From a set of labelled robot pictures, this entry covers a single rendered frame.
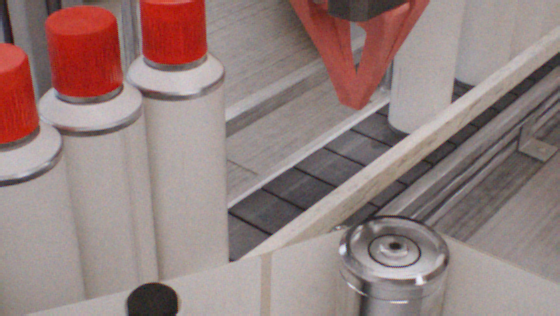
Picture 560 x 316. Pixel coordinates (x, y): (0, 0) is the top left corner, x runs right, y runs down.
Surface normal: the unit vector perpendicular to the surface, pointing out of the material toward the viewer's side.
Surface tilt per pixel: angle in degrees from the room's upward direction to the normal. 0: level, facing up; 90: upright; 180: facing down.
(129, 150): 90
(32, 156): 42
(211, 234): 90
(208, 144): 90
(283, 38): 0
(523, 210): 0
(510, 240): 0
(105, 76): 90
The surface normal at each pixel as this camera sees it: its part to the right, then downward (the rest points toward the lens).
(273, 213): 0.04, -0.83
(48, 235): 0.75, 0.39
